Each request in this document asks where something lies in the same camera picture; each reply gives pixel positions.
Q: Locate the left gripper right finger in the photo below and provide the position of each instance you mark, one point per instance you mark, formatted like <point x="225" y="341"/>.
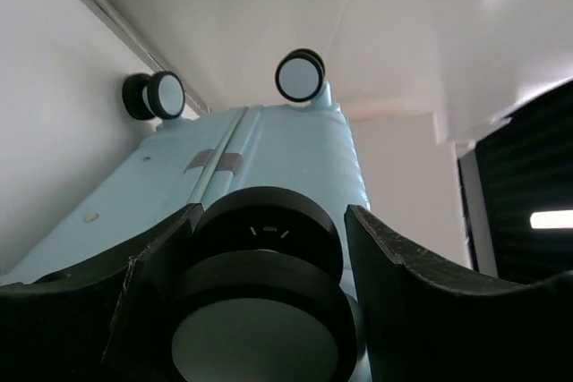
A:
<point x="429" y="319"/>

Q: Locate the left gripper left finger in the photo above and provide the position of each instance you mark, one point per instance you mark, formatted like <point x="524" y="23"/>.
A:
<point x="104" y="319"/>

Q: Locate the light blue suitcase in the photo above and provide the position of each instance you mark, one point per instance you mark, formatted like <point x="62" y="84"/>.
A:
<point x="269" y="294"/>

